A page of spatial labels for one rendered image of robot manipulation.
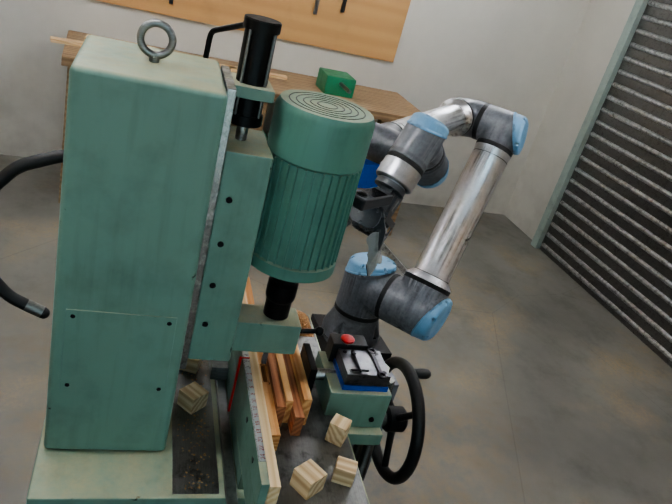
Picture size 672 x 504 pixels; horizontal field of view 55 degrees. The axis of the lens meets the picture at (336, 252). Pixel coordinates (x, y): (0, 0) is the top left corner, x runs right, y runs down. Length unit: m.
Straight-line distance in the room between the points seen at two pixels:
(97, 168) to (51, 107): 3.50
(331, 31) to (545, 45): 1.68
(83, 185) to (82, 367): 0.34
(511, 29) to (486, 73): 0.35
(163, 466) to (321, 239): 0.54
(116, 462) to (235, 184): 0.58
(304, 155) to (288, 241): 0.16
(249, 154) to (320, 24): 3.48
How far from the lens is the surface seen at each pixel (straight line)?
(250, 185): 1.09
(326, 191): 1.10
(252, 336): 1.29
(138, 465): 1.34
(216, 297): 1.19
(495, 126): 2.02
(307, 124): 1.06
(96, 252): 1.10
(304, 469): 1.19
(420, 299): 1.92
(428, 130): 1.40
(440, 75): 4.94
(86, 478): 1.32
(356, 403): 1.37
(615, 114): 4.87
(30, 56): 4.45
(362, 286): 1.96
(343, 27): 4.56
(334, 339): 1.39
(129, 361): 1.21
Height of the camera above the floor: 1.77
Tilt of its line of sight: 26 degrees down
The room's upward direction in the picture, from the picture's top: 16 degrees clockwise
